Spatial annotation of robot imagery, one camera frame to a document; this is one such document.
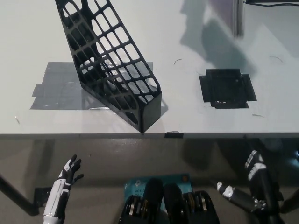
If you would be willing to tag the square black tape patch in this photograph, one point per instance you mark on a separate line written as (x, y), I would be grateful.
(226, 86)

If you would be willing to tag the black lattice magazine stand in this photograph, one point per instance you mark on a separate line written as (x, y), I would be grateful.
(149, 113)

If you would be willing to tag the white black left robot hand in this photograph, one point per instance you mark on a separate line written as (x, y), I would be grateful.
(61, 186)

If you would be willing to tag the small black tape strip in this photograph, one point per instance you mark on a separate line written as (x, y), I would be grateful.
(174, 134)

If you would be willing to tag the large grey tape patch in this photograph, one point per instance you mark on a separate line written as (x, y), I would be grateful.
(58, 93)

